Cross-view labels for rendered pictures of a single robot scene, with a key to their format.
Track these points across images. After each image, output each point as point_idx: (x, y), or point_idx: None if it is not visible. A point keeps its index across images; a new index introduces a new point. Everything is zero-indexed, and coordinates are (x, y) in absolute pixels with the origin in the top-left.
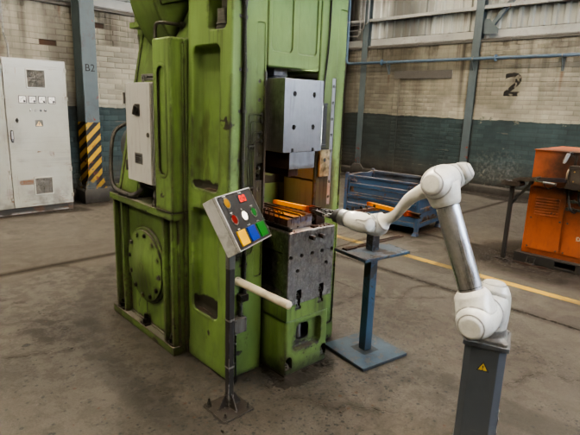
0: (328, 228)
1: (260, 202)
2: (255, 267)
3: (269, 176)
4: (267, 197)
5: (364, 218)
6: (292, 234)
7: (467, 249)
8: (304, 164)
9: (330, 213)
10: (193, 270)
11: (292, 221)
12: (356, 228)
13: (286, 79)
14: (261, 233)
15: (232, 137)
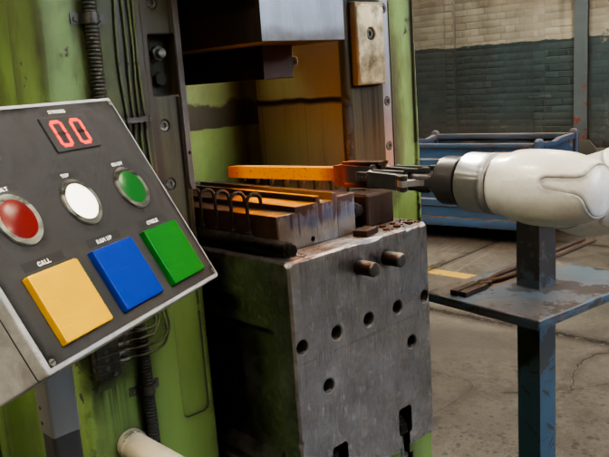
0: (409, 233)
1: (179, 170)
2: (188, 385)
3: (216, 110)
4: (217, 170)
5: (577, 169)
6: (297, 264)
7: None
8: (312, 26)
9: (428, 174)
10: (6, 412)
11: (293, 221)
12: (546, 210)
13: None
14: (171, 271)
15: None
